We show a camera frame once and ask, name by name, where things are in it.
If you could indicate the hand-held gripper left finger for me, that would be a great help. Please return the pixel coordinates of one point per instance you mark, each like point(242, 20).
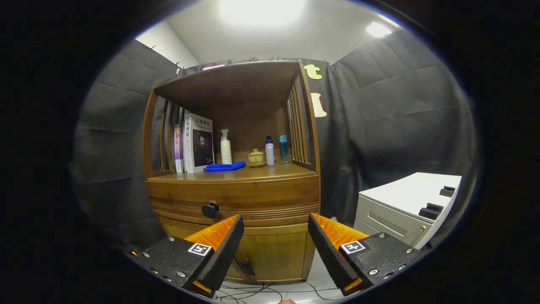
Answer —
point(223, 249)

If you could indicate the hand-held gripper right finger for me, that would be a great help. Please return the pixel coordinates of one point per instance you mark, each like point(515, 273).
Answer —
point(329, 251)

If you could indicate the black round drawer knob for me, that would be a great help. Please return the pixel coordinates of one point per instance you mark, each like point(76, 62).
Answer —
point(209, 210)

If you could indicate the wooden drawer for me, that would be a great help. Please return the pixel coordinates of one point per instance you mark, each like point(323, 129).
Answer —
point(261, 196)

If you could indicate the wooden cabinet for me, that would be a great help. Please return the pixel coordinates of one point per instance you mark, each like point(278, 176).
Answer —
point(274, 253)

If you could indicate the wooden countertop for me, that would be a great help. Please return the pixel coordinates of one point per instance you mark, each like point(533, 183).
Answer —
point(270, 171)

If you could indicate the blue folded cloth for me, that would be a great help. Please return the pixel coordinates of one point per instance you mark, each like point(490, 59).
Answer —
point(223, 166)

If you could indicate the yellow lidded teacup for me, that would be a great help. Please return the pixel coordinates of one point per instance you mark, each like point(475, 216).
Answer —
point(255, 158)

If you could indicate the white pump bottle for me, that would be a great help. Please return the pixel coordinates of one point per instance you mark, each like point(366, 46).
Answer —
point(226, 152)

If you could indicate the white bottle blue cap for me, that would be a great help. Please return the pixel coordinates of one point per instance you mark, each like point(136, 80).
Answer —
point(270, 154)

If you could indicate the white portrait book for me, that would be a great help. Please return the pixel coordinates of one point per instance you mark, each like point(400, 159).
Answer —
point(198, 143)

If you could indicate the purple book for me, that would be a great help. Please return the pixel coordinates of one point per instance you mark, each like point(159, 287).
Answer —
point(178, 147)

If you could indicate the teal clear bottle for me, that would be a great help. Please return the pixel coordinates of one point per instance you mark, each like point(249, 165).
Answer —
point(283, 147)

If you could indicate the small ceiling light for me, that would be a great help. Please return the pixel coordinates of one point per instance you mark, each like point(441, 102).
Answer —
point(377, 29)

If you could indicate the large ceiling light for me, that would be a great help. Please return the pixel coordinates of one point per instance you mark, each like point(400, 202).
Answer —
point(261, 10)

